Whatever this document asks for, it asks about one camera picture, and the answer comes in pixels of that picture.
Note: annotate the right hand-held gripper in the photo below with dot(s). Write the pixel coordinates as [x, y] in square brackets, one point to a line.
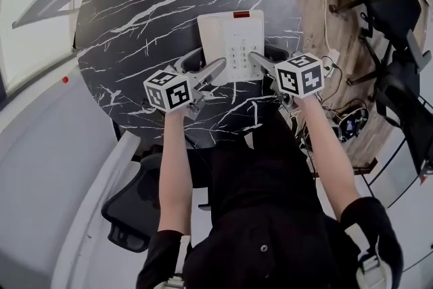
[299, 76]

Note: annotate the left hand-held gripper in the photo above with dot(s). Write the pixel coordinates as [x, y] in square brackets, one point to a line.
[167, 89]

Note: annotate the white telephone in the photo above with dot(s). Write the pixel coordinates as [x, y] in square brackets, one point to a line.
[242, 34]

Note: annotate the person's left forearm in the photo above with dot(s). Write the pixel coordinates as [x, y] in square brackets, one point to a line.
[174, 172]

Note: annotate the person's right forearm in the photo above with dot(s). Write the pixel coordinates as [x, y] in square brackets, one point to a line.
[326, 159]

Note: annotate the white power plug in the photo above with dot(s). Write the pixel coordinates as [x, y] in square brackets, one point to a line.
[333, 58]

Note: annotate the black mesh office chair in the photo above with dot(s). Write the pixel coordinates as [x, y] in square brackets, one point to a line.
[402, 84]

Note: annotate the person's black mesh chair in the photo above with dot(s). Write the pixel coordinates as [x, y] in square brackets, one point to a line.
[133, 203]

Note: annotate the person's black clothing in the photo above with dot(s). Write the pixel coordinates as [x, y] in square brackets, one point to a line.
[267, 213]

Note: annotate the grey metal table frame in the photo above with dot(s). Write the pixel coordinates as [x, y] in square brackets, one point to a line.
[50, 0]

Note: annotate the white metal rail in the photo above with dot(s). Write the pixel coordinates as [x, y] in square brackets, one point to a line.
[98, 199]

